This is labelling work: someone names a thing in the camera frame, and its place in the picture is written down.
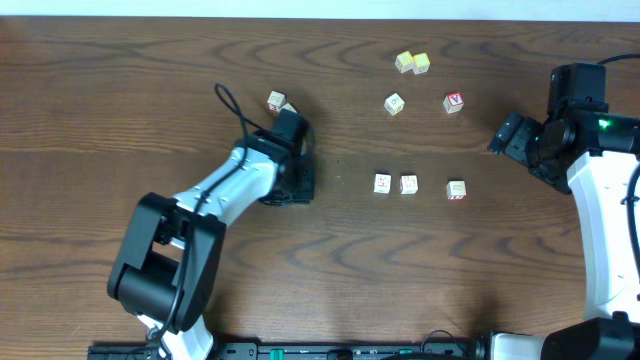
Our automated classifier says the yellow block far right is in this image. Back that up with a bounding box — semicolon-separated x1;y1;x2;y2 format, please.
412;52;431;75

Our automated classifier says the white block yellow side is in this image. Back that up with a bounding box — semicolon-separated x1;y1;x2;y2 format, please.
280;103;298;113

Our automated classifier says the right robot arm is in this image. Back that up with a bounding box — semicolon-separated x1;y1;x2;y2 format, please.
487;62;639;359

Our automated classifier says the white yellow block centre right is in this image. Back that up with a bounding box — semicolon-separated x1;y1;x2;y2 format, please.
384;93;405;116

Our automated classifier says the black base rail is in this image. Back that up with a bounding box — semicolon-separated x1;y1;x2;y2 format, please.
87;340;491;360

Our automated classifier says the white block red print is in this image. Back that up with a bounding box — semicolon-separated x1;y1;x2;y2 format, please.
400;175;419;195

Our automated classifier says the left black cable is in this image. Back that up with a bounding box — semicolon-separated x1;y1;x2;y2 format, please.
144;82;317;360

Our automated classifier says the white block red side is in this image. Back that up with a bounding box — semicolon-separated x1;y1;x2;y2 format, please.
267;91;286;112

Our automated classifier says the red letter block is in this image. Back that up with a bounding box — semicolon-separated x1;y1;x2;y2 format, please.
443;92;464;114

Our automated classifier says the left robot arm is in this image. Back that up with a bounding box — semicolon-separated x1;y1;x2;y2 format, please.
107;110;314;359

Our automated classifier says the yellow block far left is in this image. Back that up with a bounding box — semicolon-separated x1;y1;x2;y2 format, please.
395;51;414;73

